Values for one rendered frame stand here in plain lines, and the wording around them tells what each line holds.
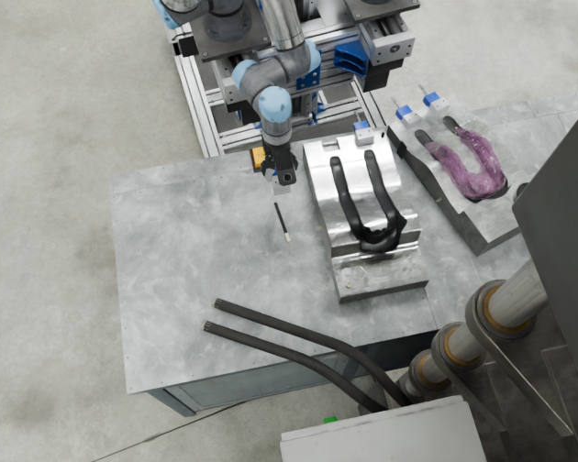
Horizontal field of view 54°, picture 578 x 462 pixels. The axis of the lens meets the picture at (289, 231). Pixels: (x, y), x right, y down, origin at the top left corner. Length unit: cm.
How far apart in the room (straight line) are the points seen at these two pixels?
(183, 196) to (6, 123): 160
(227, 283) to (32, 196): 150
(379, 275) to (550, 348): 78
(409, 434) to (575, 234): 46
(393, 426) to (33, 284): 210
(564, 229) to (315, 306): 114
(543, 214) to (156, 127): 252
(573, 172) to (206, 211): 136
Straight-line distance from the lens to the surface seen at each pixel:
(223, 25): 182
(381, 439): 93
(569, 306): 63
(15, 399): 267
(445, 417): 95
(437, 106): 194
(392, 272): 165
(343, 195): 172
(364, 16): 192
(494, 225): 173
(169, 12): 168
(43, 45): 352
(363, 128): 179
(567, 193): 59
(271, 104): 136
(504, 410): 117
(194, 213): 180
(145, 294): 173
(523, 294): 82
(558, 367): 95
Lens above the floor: 239
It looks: 66 degrees down
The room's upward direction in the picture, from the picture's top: 1 degrees counter-clockwise
